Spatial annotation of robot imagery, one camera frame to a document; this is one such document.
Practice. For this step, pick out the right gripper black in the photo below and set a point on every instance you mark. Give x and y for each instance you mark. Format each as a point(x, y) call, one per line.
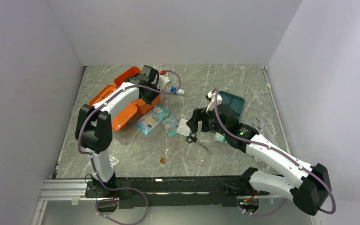
point(197, 116)

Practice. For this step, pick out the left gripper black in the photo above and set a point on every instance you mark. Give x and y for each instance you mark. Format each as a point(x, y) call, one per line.
point(150, 100)

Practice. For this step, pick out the clear zip bag white pads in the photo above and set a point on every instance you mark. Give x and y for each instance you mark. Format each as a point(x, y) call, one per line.
point(183, 128)

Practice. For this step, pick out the orange medicine box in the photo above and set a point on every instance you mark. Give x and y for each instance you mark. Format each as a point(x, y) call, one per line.
point(122, 104)

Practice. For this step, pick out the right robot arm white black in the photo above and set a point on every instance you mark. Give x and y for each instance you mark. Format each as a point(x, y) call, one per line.
point(307, 186)

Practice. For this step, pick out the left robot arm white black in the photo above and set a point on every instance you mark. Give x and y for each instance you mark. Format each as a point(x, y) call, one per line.
point(94, 132)

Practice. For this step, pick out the white green medicine bottle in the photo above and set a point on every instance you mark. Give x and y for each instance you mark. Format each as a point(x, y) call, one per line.
point(220, 138)

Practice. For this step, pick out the small teal bandage pack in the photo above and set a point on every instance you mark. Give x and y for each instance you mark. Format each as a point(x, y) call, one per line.
point(171, 125)

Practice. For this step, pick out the blue cotton swab pack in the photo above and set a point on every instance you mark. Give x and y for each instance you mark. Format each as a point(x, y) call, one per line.
point(152, 118)

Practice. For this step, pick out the teal plastic tray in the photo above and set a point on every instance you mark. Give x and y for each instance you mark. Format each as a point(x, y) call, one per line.
point(235, 102)

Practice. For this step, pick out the clear plastic case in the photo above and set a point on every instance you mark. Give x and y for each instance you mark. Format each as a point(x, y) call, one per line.
point(261, 125)

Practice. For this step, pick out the clear bag blue packets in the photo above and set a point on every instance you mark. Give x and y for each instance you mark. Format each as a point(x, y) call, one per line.
point(113, 162)

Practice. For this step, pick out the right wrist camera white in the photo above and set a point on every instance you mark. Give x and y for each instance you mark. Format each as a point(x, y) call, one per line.
point(215, 99)

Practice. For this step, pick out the black handled scissors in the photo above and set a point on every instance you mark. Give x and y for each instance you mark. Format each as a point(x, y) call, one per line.
point(197, 141)

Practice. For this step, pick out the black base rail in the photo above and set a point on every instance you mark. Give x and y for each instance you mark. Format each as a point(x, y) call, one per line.
point(133, 192)

